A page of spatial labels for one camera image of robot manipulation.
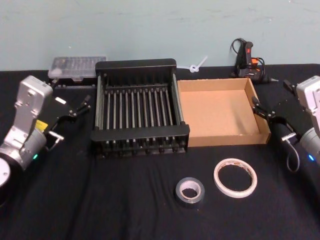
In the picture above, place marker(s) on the white tape roll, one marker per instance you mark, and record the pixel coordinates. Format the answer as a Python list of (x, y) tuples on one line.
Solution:
[(236, 194)]

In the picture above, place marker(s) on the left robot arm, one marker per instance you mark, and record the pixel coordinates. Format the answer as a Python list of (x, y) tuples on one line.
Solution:
[(25, 142)]

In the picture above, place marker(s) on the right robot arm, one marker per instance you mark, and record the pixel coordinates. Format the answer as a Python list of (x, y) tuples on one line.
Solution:
[(310, 140)]

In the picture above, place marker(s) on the shallow brown cardboard tray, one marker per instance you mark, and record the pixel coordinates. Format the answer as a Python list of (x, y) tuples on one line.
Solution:
[(217, 112)]

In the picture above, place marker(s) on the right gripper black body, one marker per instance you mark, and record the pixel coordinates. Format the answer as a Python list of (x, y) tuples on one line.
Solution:
[(287, 115)]

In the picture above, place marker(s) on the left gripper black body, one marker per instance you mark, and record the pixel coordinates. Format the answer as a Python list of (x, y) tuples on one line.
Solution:
[(53, 111)]

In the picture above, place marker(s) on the black table cloth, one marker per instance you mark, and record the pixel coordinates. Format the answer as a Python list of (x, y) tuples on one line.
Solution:
[(125, 200)]

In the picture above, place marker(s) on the silver tape roll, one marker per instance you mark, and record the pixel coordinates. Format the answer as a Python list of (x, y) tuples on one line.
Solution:
[(190, 201)]

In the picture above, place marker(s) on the black rack with steel bars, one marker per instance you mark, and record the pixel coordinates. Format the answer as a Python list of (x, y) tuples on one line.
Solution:
[(137, 132)]

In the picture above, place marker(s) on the clear plastic case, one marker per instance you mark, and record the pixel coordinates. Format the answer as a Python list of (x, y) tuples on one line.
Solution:
[(75, 66)]

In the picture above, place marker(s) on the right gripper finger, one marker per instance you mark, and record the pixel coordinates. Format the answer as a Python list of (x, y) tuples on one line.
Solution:
[(290, 86), (262, 111)]

